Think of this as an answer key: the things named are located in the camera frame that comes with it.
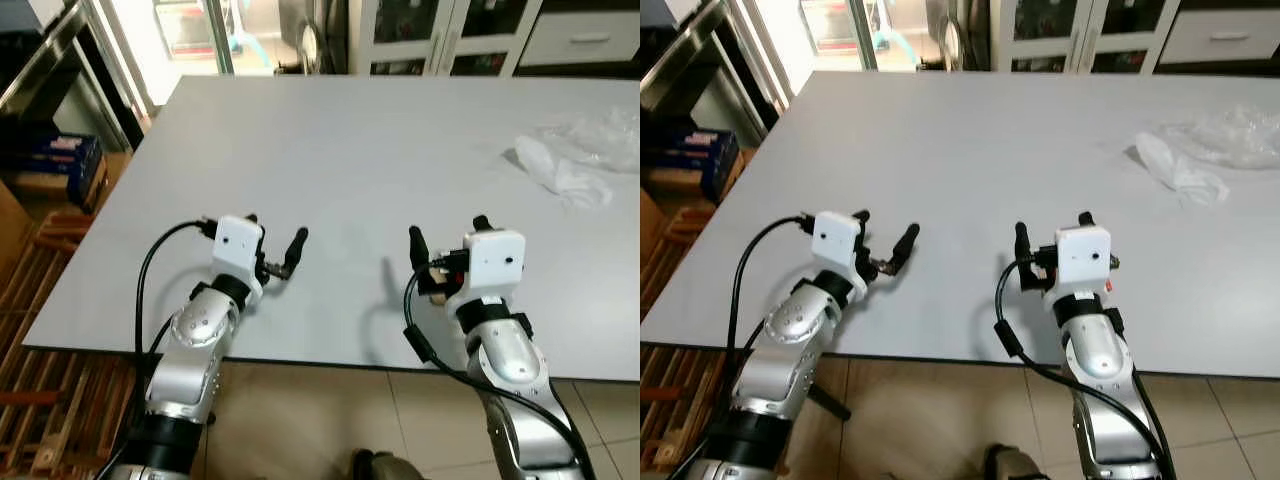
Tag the black table leg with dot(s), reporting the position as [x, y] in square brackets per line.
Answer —
[830, 401]

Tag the white crumpled tissue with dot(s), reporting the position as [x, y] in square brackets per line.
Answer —
[560, 176]
[1180, 172]

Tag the wooden pallet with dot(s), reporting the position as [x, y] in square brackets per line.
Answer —
[665, 400]
[40, 400]

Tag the clear crumpled plastic bag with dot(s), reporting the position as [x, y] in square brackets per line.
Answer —
[1240, 135]
[600, 140]

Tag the steel shelf frame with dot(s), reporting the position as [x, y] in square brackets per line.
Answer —
[45, 52]
[682, 58]

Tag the blue printed box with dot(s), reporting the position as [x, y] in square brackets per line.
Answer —
[62, 158]
[700, 152]

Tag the round metal disc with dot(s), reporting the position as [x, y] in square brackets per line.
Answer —
[311, 45]
[952, 42]

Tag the white glass door cabinet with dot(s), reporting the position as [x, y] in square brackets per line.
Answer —
[445, 30]
[1085, 30]

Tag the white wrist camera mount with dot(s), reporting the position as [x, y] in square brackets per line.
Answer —
[236, 248]
[495, 260]
[1085, 258]
[836, 240]

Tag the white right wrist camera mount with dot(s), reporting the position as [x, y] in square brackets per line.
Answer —
[1085, 258]
[495, 260]

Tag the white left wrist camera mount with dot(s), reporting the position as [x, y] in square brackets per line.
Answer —
[236, 248]
[836, 240]

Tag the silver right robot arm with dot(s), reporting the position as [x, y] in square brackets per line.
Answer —
[510, 365]
[1095, 355]

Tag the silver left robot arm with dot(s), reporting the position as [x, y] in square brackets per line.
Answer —
[795, 326]
[195, 332]

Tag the glass display case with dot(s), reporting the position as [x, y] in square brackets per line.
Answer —
[835, 32]
[190, 35]

